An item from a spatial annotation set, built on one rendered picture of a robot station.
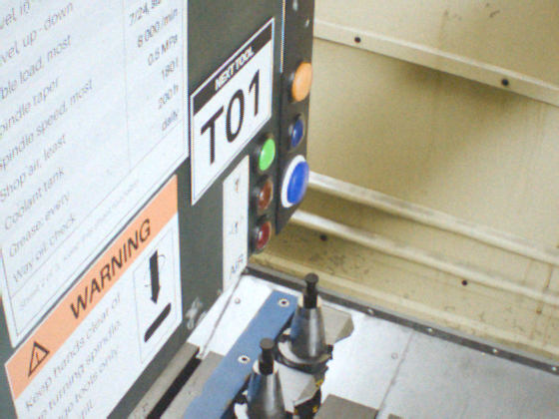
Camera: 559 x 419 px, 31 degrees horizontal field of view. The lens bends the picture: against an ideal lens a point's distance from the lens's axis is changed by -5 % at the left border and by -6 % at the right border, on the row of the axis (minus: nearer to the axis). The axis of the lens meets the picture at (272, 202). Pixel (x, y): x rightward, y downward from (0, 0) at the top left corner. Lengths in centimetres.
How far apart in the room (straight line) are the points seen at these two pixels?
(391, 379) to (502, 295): 23
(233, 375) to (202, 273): 55
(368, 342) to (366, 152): 34
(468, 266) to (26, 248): 126
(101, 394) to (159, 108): 15
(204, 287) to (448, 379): 113
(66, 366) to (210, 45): 18
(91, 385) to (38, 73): 19
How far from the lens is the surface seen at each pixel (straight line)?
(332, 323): 124
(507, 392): 173
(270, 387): 108
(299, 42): 66
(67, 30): 42
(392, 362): 175
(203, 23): 53
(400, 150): 157
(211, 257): 63
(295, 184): 71
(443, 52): 145
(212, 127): 57
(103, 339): 53
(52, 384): 50
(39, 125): 42
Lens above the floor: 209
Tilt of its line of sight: 38 degrees down
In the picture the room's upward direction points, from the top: 2 degrees clockwise
